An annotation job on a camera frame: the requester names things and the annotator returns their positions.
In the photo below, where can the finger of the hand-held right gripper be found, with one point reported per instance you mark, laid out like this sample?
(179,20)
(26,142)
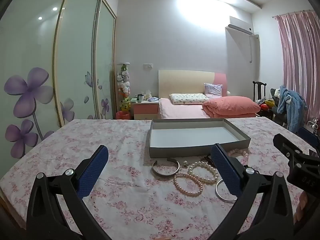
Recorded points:
(285,143)
(311,138)

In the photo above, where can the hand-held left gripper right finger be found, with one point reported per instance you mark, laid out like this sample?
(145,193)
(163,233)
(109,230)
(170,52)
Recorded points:
(225,170)

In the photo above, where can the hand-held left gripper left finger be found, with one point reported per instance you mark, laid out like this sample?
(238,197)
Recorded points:
(93,170)

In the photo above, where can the round silver bangle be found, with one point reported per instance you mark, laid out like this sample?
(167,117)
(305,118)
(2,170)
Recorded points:
(218,194)

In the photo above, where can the grey cardboard box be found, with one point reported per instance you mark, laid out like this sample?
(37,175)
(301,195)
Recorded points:
(195,136)

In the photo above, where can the silver cuff bangle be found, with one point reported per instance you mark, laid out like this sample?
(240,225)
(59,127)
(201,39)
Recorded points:
(162,173)

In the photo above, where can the person's right hand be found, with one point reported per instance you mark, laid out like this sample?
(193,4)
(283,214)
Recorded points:
(300,206)

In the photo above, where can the dark upholstered chair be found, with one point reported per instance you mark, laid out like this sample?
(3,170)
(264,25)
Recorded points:
(275,116)

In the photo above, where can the blue garment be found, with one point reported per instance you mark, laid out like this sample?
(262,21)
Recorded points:
(292,107)

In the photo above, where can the colourful toy pile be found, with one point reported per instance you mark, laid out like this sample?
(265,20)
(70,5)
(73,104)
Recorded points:
(267,103)

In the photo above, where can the pink floral tablecloth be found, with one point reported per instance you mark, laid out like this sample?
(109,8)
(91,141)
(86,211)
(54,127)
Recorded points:
(120,205)

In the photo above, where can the dark wooden chair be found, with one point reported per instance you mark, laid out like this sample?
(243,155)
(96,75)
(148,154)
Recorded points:
(257,90)

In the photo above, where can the red trash bin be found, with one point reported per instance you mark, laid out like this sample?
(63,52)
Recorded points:
(122,115)

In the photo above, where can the folded pink quilt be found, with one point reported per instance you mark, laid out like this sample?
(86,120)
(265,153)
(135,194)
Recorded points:
(230,106)

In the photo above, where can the pink sheeted bed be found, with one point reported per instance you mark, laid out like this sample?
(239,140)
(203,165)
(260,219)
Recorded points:
(180,111)

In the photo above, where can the pink and beige nightstand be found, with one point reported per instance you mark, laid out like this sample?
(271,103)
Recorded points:
(145,110)

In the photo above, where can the white patterned pillow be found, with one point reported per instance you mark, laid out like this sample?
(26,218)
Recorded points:
(187,98)

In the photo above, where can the lilac pillow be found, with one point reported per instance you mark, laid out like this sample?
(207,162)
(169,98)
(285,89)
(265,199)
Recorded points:
(213,90)

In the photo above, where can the pink curtain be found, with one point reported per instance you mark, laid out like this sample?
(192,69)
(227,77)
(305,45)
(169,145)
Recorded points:
(297,55)

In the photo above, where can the white cup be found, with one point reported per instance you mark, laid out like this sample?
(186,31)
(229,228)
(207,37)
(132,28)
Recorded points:
(141,98)

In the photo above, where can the blue cloth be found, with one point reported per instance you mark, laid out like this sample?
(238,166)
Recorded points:
(153,99)

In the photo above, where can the stack of plush toys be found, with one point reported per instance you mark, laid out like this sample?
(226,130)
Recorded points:
(123,82)

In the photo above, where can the tissue box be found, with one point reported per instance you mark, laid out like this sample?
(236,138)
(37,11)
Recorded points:
(148,94)

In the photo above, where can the beige and pink headboard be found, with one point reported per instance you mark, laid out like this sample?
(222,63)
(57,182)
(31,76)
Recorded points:
(185,82)

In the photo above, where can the white conduit pipe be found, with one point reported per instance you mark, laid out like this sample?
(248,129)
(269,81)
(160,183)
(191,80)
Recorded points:
(251,50)

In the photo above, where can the curtain rod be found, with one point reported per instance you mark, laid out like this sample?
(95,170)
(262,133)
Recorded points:
(292,13)

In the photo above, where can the white air conditioner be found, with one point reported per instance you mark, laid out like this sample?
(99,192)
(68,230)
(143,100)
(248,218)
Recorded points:
(238,25)

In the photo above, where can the flower print sliding wardrobe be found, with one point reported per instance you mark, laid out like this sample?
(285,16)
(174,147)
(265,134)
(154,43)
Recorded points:
(37,55)

